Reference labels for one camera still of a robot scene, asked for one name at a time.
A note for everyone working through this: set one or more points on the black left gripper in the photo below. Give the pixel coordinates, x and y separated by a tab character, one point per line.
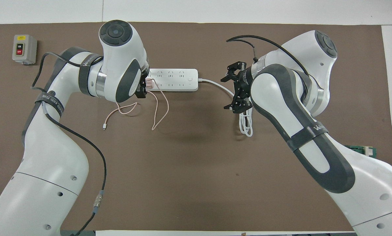
144	72

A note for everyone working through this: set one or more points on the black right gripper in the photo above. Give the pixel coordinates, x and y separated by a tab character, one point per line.
245	83

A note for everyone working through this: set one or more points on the pink charger adapter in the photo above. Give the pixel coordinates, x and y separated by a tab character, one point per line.
150	84

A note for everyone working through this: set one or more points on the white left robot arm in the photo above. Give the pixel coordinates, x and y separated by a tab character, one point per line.
51	170

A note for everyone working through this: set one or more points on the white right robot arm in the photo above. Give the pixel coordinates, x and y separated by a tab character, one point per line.
313	108

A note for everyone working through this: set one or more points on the brown table mat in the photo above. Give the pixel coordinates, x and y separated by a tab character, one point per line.
196	170

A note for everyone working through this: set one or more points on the grey on-off switch box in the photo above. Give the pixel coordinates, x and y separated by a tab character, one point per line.
24	49

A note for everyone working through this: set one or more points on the green knife switch yellow base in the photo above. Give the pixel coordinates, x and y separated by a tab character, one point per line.
367	150

